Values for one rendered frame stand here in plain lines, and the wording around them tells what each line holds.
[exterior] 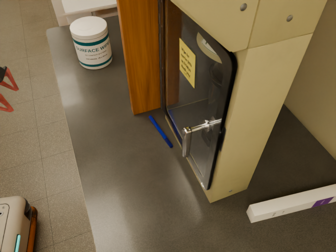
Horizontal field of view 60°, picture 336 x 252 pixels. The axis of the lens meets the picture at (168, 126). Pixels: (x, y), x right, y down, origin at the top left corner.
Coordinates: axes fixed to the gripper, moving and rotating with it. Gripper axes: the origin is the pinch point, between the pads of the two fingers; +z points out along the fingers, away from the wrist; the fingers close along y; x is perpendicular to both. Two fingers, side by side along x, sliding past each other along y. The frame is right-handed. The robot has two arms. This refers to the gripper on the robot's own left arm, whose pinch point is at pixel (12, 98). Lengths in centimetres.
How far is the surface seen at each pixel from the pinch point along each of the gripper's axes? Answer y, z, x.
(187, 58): -27, -4, -57
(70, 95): 5.0, 12.4, -12.0
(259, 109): -41, 3, -66
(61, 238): -7, 84, 56
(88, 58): 17.7, 10.8, -20.9
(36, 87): 124, 70, 82
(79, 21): 26.9, 1.7, -23.8
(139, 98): -7.6, 16.9, -36.0
